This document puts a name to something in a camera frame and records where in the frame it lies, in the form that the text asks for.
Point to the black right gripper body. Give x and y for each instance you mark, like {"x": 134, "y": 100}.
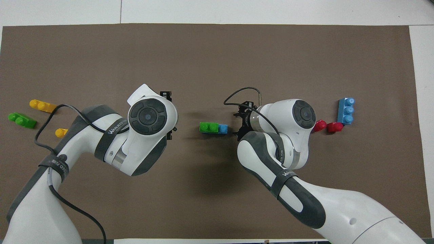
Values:
{"x": 248, "y": 120}

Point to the blue three-stud toy brick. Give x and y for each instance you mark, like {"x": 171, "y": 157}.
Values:
{"x": 346, "y": 112}
{"x": 223, "y": 129}

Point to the green toy brick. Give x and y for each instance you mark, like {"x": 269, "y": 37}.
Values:
{"x": 208, "y": 127}
{"x": 22, "y": 120}

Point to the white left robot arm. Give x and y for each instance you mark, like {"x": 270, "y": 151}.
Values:
{"x": 135, "y": 135}

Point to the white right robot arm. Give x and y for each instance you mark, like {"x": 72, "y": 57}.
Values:
{"x": 291, "y": 162}

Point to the red toy brick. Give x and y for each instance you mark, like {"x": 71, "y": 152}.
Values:
{"x": 335, "y": 127}
{"x": 319, "y": 126}

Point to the brown table mat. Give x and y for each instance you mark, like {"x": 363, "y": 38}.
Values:
{"x": 305, "y": 57}

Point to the yellow toy brick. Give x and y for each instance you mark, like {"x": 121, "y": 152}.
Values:
{"x": 61, "y": 133}
{"x": 42, "y": 105}

